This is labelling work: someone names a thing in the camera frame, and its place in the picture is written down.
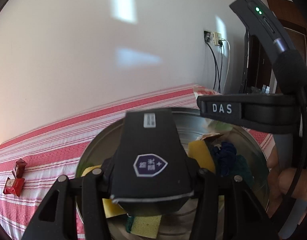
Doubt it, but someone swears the red striped cloth-covered desktop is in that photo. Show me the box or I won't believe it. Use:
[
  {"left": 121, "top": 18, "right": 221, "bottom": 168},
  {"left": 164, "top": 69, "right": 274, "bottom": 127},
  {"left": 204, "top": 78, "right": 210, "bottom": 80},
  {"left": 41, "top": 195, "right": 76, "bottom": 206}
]
[{"left": 0, "top": 83, "right": 276, "bottom": 240}]

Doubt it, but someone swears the round metal tin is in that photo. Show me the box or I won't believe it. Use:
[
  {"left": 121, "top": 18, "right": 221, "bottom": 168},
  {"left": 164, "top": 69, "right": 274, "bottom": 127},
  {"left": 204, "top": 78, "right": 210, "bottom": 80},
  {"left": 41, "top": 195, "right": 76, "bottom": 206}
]
[{"left": 75, "top": 107, "right": 271, "bottom": 240}]

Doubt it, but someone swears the white cable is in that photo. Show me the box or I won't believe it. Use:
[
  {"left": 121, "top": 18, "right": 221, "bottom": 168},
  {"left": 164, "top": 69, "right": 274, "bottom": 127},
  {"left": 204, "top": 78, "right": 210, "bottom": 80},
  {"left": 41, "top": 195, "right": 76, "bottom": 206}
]
[{"left": 222, "top": 39, "right": 231, "bottom": 93}]

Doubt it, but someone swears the green tissue packet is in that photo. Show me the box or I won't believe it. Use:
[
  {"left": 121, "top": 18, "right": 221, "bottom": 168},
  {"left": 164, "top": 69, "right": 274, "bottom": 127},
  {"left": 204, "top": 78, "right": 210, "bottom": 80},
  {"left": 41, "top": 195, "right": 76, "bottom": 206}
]
[{"left": 213, "top": 121, "right": 232, "bottom": 133}]

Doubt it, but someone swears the beige snack packet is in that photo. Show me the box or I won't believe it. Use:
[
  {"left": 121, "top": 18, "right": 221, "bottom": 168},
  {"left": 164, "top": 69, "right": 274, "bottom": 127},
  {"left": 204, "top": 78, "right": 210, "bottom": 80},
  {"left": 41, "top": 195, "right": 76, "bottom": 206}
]
[{"left": 198, "top": 132, "right": 224, "bottom": 142}]

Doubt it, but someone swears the thin black cable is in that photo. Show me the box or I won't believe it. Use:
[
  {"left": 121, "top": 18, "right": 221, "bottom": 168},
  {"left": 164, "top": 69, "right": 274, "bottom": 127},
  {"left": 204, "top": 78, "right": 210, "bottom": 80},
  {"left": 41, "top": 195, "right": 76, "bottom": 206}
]
[{"left": 218, "top": 45, "right": 224, "bottom": 93}]

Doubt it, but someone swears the black television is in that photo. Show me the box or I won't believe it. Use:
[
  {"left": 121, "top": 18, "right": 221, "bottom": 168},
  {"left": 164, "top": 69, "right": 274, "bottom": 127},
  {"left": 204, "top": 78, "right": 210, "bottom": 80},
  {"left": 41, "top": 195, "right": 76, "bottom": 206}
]
[{"left": 240, "top": 29, "right": 277, "bottom": 94}]

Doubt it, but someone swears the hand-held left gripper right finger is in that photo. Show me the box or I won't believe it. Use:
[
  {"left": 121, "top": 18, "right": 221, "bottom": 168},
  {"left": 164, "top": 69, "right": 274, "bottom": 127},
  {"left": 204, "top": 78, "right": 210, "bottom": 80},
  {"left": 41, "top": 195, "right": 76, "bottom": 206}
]
[{"left": 187, "top": 155, "right": 279, "bottom": 240}]

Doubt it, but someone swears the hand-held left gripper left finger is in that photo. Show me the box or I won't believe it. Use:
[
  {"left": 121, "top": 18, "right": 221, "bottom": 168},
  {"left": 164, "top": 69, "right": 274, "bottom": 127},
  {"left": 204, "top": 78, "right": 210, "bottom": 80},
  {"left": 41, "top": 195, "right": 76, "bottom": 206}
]
[{"left": 22, "top": 159, "right": 114, "bottom": 240}]

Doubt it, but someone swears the blue scrunchie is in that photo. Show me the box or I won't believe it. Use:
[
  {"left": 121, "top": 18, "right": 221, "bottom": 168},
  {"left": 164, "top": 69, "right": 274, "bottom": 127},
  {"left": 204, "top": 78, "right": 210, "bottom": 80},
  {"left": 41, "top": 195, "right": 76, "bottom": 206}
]
[{"left": 210, "top": 142, "right": 237, "bottom": 175}]

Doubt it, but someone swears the thick black cable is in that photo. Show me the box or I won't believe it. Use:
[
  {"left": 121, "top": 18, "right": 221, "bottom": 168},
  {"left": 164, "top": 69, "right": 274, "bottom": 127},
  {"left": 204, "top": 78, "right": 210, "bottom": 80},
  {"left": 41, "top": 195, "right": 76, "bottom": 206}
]
[{"left": 206, "top": 42, "right": 221, "bottom": 92}]

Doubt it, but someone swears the black box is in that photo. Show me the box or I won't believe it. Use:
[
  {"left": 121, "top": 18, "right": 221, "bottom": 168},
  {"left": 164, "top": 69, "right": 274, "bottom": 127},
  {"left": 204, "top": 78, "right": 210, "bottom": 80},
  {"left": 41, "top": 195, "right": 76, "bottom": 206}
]
[{"left": 110, "top": 107, "right": 195, "bottom": 214}]

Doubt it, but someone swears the red snack packet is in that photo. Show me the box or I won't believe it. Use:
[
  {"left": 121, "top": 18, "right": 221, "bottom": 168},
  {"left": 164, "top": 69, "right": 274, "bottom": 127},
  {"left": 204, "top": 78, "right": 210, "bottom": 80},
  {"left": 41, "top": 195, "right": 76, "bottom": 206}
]
[
  {"left": 12, "top": 159, "right": 27, "bottom": 178},
  {"left": 3, "top": 177, "right": 26, "bottom": 197}
]

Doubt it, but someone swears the brown wooden cabinet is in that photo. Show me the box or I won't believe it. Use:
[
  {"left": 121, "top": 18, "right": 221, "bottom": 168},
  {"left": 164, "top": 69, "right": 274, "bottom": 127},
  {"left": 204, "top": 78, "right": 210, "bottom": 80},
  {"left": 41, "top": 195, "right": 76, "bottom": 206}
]
[{"left": 265, "top": 0, "right": 307, "bottom": 80}]

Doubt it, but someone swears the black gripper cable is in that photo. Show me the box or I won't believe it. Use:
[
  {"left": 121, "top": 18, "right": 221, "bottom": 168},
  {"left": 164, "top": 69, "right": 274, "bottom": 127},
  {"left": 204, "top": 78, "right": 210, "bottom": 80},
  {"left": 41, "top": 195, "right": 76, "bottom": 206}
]
[{"left": 275, "top": 87, "right": 307, "bottom": 235}]

